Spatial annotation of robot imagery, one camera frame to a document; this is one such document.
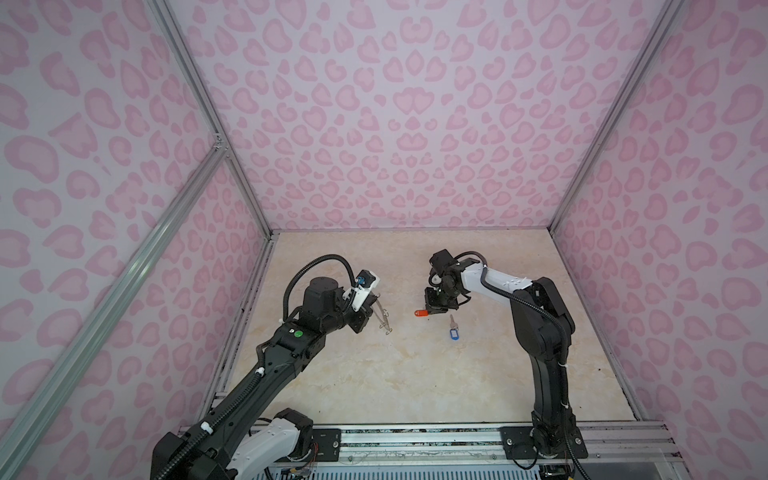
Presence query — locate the perforated metal ring disc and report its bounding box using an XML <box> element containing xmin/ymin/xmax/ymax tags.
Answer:
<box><xmin>374</xmin><ymin>298</ymin><xmax>393</xmax><ymax>335</ymax></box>

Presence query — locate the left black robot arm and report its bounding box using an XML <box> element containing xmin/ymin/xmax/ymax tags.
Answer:
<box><xmin>150</xmin><ymin>270</ymin><xmax>379</xmax><ymax>479</ymax></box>

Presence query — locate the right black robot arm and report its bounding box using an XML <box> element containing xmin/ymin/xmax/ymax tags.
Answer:
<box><xmin>424</xmin><ymin>249</ymin><xmax>588</xmax><ymax>460</ymax></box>

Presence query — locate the key with blue tag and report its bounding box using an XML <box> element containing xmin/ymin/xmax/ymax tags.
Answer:
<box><xmin>449</xmin><ymin>315</ymin><xmax>460</xmax><ymax>341</ymax></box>

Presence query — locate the left diagonal aluminium strut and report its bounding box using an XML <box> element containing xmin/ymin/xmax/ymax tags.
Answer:
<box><xmin>1</xmin><ymin>147</ymin><xmax>227</xmax><ymax>479</ymax></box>

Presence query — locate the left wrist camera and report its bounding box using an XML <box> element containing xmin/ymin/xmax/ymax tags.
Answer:
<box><xmin>351</xmin><ymin>269</ymin><xmax>380</xmax><ymax>312</ymax></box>

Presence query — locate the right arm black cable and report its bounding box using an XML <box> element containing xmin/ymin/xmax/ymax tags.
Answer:
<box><xmin>455</xmin><ymin>250</ymin><xmax>571</xmax><ymax>367</ymax></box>

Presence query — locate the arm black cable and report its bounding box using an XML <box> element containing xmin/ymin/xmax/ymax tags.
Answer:
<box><xmin>455</xmin><ymin>250</ymin><xmax>571</xmax><ymax>367</ymax></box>
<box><xmin>281</xmin><ymin>253</ymin><xmax>359</xmax><ymax>322</ymax></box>

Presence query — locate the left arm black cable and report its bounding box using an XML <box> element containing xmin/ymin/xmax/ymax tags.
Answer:
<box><xmin>281</xmin><ymin>253</ymin><xmax>359</xmax><ymax>322</ymax></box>

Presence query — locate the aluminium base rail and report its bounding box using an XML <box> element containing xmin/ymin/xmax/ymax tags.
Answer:
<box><xmin>251</xmin><ymin>421</ymin><xmax>685</xmax><ymax>480</ymax></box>

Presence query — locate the left corner aluminium post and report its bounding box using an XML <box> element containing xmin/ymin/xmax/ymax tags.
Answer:
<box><xmin>146</xmin><ymin>0</ymin><xmax>273</xmax><ymax>239</ymax></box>

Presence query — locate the corner aluminium post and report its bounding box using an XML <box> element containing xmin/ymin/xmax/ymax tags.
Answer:
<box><xmin>547</xmin><ymin>0</ymin><xmax>688</xmax><ymax>238</ymax></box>
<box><xmin>146</xmin><ymin>0</ymin><xmax>273</xmax><ymax>239</ymax></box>

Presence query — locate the right corner aluminium post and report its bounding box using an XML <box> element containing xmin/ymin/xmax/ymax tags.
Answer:
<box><xmin>547</xmin><ymin>0</ymin><xmax>688</xmax><ymax>238</ymax></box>

